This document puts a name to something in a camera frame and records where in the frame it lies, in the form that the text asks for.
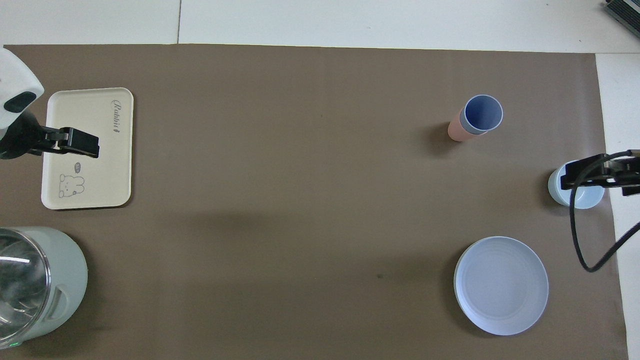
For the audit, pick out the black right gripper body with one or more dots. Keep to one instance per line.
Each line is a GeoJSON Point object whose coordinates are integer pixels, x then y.
{"type": "Point", "coordinates": [630, 170]}

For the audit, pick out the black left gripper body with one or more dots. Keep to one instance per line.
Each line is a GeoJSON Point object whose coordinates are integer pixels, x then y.
{"type": "Point", "coordinates": [20, 137]}

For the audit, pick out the blue ribbed cup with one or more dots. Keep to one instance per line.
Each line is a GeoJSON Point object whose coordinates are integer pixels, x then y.
{"type": "Point", "coordinates": [482, 112]}

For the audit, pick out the pink cup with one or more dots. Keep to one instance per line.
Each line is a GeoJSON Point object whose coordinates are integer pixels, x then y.
{"type": "Point", "coordinates": [456, 131]}

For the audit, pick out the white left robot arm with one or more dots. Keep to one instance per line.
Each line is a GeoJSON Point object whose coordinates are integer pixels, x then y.
{"type": "Point", "coordinates": [15, 75]}

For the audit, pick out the cream rabbit print tray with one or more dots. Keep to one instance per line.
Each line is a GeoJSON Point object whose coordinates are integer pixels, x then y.
{"type": "Point", "coordinates": [107, 170]}

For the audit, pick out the light blue bowl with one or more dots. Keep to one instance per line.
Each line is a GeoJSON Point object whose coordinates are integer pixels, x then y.
{"type": "Point", "coordinates": [585, 199]}

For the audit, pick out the pale green cooking pot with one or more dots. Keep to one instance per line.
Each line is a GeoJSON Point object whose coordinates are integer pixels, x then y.
{"type": "Point", "coordinates": [67, 270]}

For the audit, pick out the light blue plate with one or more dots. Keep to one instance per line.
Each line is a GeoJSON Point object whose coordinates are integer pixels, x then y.
{"type": "Point", "coordinates": [500, 285]}

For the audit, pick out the glass pot lid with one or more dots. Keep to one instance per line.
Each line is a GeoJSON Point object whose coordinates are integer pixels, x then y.
{"type": "Point", "coordinates": [22, 280]}

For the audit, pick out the dark grey ribbed device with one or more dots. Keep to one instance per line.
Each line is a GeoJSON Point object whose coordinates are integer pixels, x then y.
{"type": "Point", "coordinates": [625, 12]}

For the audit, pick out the brown paper table mat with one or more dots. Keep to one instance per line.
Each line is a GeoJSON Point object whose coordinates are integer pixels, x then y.
{"type": "Point", "coordinates": [300, 175]}

